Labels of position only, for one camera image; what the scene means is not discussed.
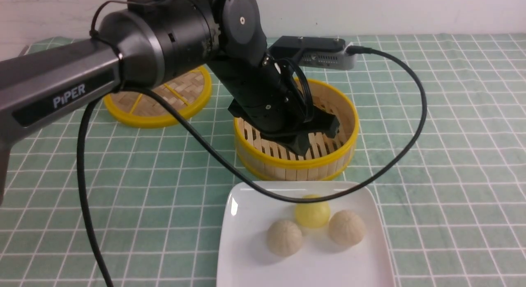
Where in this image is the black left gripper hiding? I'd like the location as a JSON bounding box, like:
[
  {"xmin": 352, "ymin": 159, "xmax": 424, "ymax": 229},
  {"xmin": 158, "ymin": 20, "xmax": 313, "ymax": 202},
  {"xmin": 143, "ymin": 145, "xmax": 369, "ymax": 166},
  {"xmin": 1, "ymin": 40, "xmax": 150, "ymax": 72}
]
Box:
[{"xmin": 208, "ymin": 56, "xmax": 340, "ymax": 156}]

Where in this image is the yellow steamed bun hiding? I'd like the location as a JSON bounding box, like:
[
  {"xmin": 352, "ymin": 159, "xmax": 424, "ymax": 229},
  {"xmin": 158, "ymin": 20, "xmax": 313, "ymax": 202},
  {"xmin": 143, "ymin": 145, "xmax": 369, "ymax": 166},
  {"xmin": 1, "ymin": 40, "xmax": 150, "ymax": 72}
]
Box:
[{"xmin": 294, "ymin": 201, "xmax": 331, "ymax": 229}]

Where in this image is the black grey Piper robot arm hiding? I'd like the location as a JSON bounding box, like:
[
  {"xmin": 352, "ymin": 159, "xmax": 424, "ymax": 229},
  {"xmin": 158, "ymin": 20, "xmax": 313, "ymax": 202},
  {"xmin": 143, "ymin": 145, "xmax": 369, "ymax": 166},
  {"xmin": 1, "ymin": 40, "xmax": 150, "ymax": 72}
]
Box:
[{"xmin": 0, "ymin": 0, "xmax": 339, "ymax": 191}]

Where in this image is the left beige steamed bun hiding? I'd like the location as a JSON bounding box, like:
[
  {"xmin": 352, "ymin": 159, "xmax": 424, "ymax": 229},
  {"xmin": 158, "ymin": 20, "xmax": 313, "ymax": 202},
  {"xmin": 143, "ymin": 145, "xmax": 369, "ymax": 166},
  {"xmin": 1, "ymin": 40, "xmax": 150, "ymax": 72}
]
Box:
[{"xmin": 265, "ymin": 220, "xmax": 304, "ymax": 257}]

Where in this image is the beige steamed bun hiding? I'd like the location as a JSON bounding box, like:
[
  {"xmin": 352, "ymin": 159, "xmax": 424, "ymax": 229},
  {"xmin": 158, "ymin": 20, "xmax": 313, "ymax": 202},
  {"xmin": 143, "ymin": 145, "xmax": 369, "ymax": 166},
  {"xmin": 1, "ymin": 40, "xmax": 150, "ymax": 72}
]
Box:
[
  {"xmin": 265, "ymin": 220, "xmax": 304, "ymax": 257},
  {"xmin": 328, "ymin": 210, "xmax": 367, "ymax": 248}
]

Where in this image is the right beige steamed bun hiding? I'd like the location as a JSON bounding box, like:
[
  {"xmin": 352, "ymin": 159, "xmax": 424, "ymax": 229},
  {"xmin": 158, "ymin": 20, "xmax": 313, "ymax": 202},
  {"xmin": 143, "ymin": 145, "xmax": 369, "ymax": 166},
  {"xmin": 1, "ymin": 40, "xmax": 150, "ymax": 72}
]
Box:
[{"xmin": 328, "ymin": 210, "xmax": 367, "ymax": 248}]

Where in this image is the yellow bamboo steamer basket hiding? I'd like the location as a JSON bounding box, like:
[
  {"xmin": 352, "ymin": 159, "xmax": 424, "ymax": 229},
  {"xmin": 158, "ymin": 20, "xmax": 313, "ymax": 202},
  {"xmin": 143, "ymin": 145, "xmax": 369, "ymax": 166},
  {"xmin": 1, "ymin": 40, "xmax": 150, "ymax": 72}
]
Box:
[{"xmin": 233, "ymin": 79, "xmax": 360, "ymax": 181}]

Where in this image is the yellow bamboo steamer lid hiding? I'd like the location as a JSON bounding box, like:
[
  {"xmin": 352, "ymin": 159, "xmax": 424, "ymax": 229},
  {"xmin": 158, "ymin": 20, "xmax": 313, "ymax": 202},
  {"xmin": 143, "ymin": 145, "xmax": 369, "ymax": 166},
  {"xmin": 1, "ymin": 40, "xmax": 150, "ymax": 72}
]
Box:
[{"xmin": 103, "ymin": 66, "xmax": 213, "ymax": 128}]

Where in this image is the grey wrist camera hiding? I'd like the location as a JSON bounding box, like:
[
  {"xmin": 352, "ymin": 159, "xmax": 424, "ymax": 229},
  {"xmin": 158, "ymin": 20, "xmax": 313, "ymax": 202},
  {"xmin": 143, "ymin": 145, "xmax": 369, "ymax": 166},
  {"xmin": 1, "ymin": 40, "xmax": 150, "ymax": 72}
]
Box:
[{"xmin": 269, "ymin": 36, "xmax": 357, "ymax": 70}]

